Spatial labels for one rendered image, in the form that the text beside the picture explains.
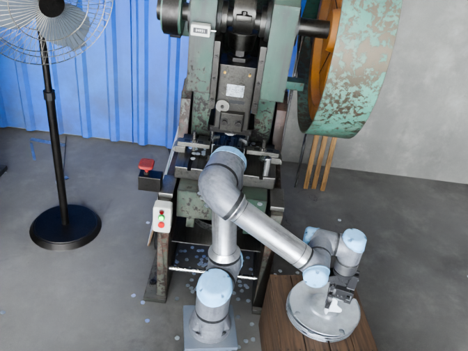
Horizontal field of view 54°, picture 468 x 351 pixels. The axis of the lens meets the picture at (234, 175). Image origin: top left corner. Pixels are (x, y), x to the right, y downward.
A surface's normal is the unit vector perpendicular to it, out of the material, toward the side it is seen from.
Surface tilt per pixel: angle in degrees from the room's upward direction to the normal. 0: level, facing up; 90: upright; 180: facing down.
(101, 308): 0
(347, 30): 73
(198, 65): 90
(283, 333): 0
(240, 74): 90
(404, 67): 90
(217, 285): 7
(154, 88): 90
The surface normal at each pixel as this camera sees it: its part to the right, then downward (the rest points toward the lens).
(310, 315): 0.11, -0.82
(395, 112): -0.06, 0.56
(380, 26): -0.02, 0.25
